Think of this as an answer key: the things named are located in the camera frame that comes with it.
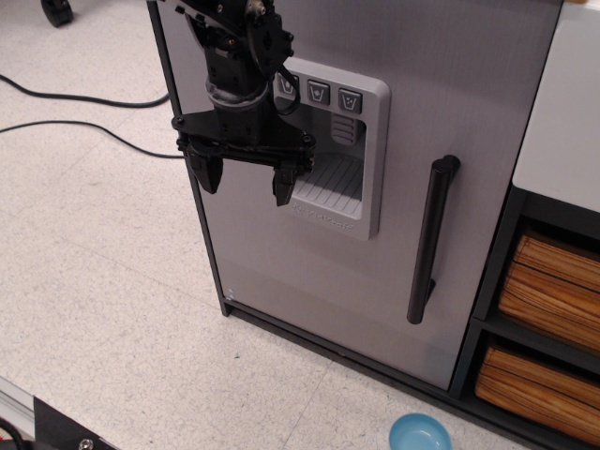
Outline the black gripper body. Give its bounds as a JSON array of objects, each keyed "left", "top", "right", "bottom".
[{"left": 172, "top": 97, "right": 315, "bottom": 175}]

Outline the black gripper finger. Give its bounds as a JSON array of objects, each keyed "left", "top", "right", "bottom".
[
  {"left": 272, "top": 162, "right": 296, "bottom": 206},
  {"left": 188, "top": 154, "right": 223, "bottom": 194}
]

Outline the grey toy fridge door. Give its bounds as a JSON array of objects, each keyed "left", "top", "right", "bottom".
[{"left": 148, "top": 1, "right": 562, "bottom": 392}]

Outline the black fridge door handle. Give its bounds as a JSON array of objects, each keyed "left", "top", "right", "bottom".
[{"left": 407, "top": 155, "right": 461, "bottom": 324}]

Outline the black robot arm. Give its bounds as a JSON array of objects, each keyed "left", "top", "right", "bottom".
[{"left": 172, "top": 1, "right": 316, "bottom": 206}]

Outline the grey ice water dispenser panel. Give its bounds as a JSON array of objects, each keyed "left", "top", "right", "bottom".
[{"left": 275, "top": 58, "right": 391, "bottom": 240}]

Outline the black caster wheel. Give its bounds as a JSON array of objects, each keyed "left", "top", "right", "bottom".
[{"left": 40, "top": 0, "right": 74, "bottom": 28}]

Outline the white counter top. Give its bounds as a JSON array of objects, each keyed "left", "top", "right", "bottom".
[{"left": 513, "top": 1, "right": 599, "bottom": 212}]

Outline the blue plastic bowl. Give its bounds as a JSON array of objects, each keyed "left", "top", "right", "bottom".
[{"left": 388, "top": 413, "right": 453, "bottom": 450}]

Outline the upper woven orange basket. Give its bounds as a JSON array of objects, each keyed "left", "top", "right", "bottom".
[{"left": 499, "top": 231, "right": 599, "bottom": 354}]

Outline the woven orange basket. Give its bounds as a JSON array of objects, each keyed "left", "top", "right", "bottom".
[
  {"left": 475, "top": 346, "right": 599, "bottom": 448},
  {"left": 499, "top": 231, "right": 599, "bottom": 354}
]

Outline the lower woven orange basket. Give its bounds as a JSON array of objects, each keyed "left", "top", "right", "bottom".
[{"left": 475, "top": 346, "right": 599, "bottom": 448}]

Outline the lower black floor cable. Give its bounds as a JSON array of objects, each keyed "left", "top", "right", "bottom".
[{"left": 0, "top": 120, "right": 187, "bottom": 159}]

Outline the dark fridge cabinet frame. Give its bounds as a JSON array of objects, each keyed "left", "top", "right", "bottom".
[{"left": 145, "top": 0, "right": 600, "bottom": 450}]

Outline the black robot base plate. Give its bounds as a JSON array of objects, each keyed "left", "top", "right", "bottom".
[{"left": 34, "top": 397, "right": 115, "bottom": 450}]

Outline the aluminium frame rail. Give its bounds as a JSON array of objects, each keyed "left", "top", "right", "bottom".
[{"left": 0, "top": 378, "right": 36, "bottom": 438}]

